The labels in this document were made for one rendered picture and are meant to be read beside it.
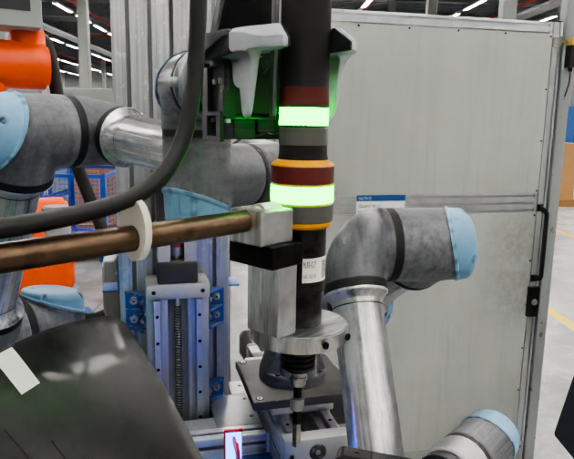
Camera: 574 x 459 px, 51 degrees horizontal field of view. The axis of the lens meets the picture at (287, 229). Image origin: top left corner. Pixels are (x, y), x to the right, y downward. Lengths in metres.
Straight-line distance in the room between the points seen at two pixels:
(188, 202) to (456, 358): 2.16
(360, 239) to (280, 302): 0.51
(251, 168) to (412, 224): 0.32
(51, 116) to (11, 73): 3.52
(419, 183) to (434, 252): 1.51
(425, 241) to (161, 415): 0.55
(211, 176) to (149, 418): 0.27
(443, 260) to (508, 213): 1.71
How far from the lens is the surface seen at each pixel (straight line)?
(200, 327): 1.36
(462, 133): 2.50
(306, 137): 0.40
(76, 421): 0.46
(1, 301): 1.14
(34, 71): 4.49
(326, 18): 0.41
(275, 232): 0.38
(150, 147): 0.89
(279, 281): 0.39
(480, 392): 2.83
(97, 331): 0.51
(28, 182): 0.98
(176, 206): 0.66
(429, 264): 0.94
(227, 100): 0.47
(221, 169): 0.66
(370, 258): 0.89
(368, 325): 0.88
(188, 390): 1.46
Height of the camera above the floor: 1.61
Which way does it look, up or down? 10 degrees down
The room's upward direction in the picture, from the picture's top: 1 degrees clockwise
